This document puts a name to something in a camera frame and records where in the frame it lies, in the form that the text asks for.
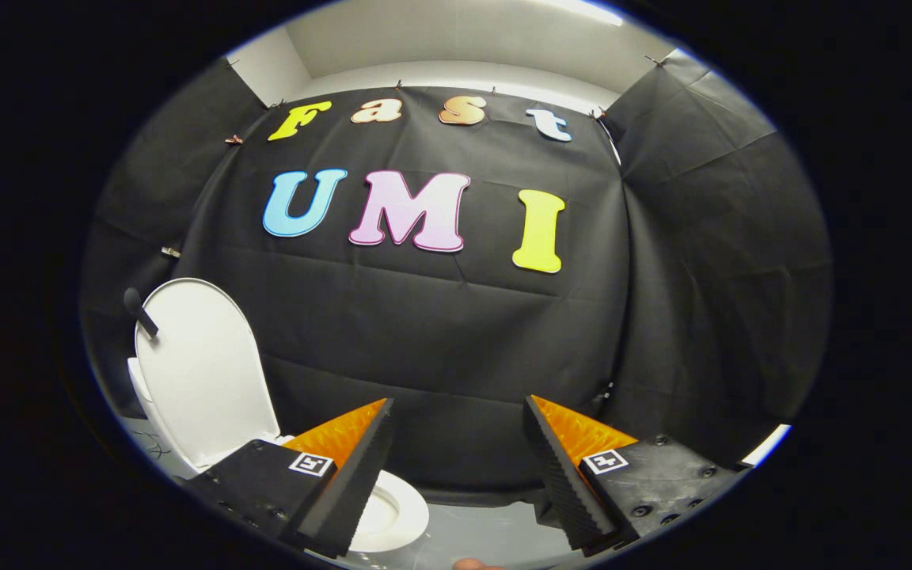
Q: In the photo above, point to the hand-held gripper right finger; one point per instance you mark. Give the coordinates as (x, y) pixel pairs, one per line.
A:
(563, 479)

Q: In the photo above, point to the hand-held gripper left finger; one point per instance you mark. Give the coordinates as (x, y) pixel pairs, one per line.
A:
(345, 491)

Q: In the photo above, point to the white toilet lid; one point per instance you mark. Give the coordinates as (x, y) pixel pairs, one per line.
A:
(203, 372)

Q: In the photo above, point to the white toilet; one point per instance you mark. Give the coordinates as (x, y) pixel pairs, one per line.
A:
(400, 514)

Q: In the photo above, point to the black backdrop cloth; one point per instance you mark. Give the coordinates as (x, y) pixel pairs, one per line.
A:
(440, 332)

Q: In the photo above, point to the silver cloth clip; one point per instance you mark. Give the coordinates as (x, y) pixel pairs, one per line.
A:
(171, 252)

